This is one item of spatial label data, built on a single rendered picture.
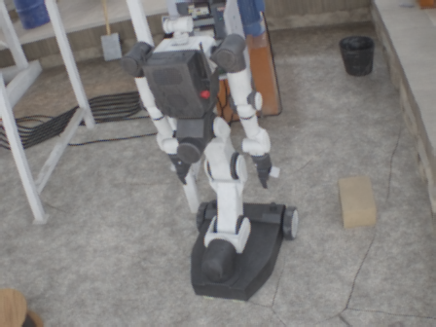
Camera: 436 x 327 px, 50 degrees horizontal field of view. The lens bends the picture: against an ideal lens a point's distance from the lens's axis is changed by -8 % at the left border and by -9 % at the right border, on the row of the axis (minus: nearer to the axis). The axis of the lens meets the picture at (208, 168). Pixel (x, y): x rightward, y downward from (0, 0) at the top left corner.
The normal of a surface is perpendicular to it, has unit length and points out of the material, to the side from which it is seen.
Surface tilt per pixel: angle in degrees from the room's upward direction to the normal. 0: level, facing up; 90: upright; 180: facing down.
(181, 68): 90
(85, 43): 90
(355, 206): 0
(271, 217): 45
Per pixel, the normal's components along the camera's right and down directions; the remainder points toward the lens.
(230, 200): -0.38, 0.16
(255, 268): -0.22, -0.77
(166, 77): -0.31, 0.63
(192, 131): -0.37, -0.10
